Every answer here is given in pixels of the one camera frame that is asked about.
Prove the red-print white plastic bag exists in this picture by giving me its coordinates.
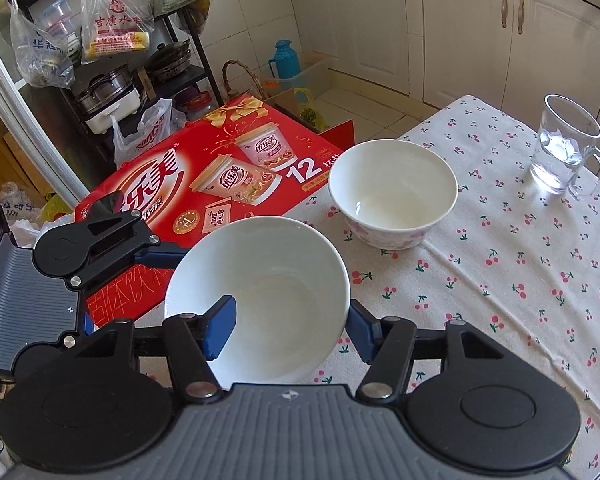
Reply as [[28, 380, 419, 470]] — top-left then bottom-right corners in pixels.
[[111, 98, 187, 167]]

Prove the dark red jar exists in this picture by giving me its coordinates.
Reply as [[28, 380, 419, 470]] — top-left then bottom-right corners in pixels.
[[174, 88, 214, 122]]

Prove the clear glass mug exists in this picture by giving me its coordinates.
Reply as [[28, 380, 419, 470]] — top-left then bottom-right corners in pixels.
[[530, 94, 600, 200]]

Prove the cherry-print tablecloth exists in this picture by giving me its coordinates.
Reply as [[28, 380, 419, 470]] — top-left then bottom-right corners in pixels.
[[300, 94, 600, 480]]

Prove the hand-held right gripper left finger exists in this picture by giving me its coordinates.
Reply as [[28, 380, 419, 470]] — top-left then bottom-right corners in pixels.
[[75, 295, 237, 402]]

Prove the yellow plastic bag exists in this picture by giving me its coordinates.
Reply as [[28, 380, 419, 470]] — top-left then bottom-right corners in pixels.
[[294, 88, 327, 132]]

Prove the blue-print clear plastic bag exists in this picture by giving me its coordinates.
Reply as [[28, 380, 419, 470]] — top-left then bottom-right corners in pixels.
[[9, 0, 77, 90]]

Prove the clear plastic storage bin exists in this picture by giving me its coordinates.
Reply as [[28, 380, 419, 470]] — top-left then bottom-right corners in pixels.
[[259, 51, 332, 100]]

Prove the black metal shelf rack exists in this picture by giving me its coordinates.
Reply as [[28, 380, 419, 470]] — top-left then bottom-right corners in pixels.
[[12, 0, 226, 163]]

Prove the wicker basket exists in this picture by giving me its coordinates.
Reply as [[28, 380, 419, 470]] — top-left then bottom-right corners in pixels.
[[222, 60, 272, 108]]

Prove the white base cabinet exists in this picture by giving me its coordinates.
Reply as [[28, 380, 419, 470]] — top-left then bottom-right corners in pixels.
[[285, 0, 600, 117]]

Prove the yellow-label plastic bag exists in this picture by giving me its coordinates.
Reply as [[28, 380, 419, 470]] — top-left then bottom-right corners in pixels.
[[80, 0, 156, 66]]

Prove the black lidded wok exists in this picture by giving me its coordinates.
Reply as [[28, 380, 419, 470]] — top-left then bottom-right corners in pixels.
[[146, 39, 192, 84]]

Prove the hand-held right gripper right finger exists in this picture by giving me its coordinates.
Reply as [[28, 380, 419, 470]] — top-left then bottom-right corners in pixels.
[[345, 300, 516, 402]]

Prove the plain white bowl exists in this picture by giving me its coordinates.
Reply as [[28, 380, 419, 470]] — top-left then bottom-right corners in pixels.
[[165, 216, 352, 386]]

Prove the pink floral white bowl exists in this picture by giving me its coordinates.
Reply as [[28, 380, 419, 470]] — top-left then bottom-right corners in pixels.
[[328, 140, 458, 251]]

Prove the white appliance base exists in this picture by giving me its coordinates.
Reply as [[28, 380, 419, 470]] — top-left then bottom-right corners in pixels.
[[84, 91, 148, 136]]

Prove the red drink carton box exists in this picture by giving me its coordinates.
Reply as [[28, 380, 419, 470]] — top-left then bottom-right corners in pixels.
[[74, 92, 356, 333]]

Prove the blue thermos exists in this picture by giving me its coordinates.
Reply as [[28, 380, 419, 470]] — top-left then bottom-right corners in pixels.
[[267, 39, 302, 81]]

